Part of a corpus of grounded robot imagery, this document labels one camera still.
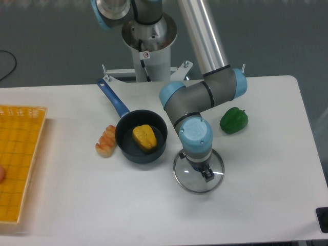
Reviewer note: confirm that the orange toy shrimp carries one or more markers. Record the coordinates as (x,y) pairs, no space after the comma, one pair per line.
(107,142)

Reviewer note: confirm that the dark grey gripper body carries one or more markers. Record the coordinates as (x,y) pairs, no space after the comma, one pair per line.
(196,163)

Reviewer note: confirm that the black device at table edge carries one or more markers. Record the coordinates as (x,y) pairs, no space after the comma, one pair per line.
(322,216)

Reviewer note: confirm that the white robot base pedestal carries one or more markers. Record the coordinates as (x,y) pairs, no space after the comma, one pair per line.
(150,46)

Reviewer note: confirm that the yellow toy bell pepper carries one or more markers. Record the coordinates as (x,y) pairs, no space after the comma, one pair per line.
(145,138)

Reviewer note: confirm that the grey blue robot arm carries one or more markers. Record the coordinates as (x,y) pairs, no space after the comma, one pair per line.
(183,105)

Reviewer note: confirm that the dark pot with blue handle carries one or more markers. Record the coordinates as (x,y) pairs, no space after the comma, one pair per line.
(131,119)

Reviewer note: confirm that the yellow woven basket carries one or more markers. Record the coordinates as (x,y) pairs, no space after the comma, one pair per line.
(21,129)

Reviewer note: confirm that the glass lid with blue knob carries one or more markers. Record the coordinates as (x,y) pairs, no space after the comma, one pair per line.
(193,181)

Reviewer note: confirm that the green toy bell pepper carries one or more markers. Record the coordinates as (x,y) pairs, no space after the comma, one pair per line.
(234,120)

